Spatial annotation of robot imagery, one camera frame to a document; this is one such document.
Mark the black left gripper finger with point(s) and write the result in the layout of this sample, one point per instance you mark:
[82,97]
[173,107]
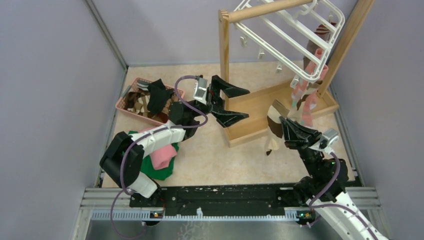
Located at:
[228,118]
[231,91]

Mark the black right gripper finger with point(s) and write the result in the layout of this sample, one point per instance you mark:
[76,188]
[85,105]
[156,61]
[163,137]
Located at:
[298,136]
[290,126]

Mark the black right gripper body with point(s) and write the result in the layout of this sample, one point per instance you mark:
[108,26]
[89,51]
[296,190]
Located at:
[306,151]

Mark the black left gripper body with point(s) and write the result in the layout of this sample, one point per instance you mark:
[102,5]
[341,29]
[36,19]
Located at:
[216,99]

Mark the brown beige striped sock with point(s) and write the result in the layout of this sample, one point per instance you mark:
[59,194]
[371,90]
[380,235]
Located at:
[275,132]
[311,100]

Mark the pink sock with green pattern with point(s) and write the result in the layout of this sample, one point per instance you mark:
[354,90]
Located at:
[306,118]

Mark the grey sock with red stripes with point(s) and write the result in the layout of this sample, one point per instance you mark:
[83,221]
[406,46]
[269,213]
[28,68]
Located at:
[323,32]

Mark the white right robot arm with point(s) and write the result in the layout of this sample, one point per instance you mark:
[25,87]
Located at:
[324,189]

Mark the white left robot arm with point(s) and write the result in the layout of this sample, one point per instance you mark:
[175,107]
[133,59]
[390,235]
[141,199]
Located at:
[123,158]

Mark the wooden hanger stand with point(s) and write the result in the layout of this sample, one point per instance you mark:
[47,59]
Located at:
[267,86]

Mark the pile of socks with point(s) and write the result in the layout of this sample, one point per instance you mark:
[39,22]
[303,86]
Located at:
[139,102]

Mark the white clip drying hanger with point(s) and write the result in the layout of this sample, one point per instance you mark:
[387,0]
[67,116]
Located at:
[294,21]

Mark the black sock in basket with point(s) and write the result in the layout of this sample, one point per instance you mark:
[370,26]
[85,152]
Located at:
[159,96]

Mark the pink folded cloth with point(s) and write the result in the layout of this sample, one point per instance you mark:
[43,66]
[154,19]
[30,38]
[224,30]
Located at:
[159,159]

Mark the pink plastic basket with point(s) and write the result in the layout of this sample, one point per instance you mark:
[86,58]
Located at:
[150,102]

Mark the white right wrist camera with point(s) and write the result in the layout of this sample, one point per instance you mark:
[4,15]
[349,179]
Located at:
[328,138]

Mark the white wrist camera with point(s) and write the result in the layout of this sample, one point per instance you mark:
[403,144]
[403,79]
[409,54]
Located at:
[328,138]
[201,89]

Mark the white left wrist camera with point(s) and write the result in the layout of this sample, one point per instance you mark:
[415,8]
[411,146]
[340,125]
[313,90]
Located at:
[201,89]

